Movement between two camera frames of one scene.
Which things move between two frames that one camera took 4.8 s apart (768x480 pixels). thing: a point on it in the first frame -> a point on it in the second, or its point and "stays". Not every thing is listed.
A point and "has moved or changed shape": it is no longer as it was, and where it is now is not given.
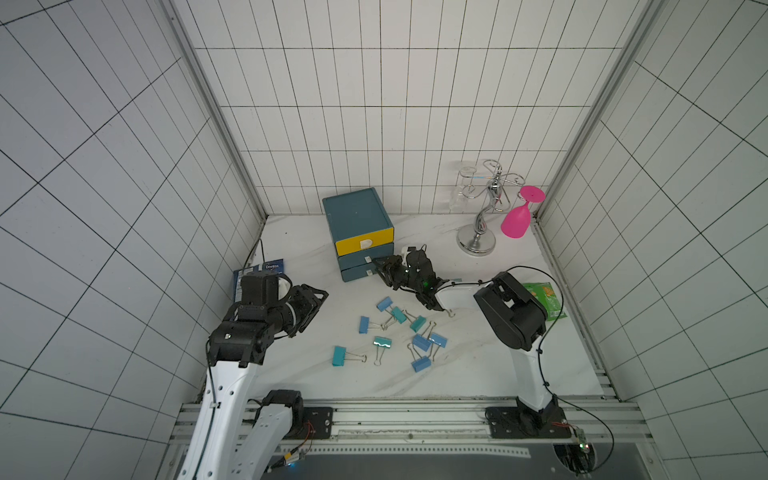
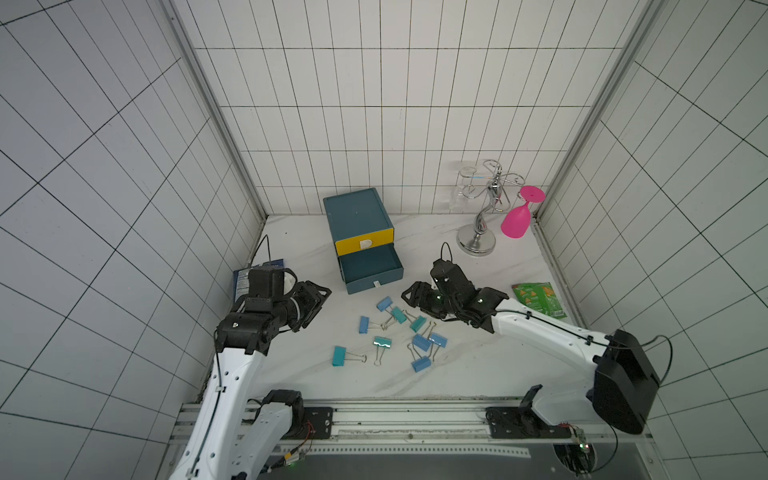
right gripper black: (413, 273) -> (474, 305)
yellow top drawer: (364, 241) stays
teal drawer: (365, 257) has moved or changed shape
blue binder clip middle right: (437, 339) stays
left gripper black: (305, 296) stays
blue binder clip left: (365, 324) stays
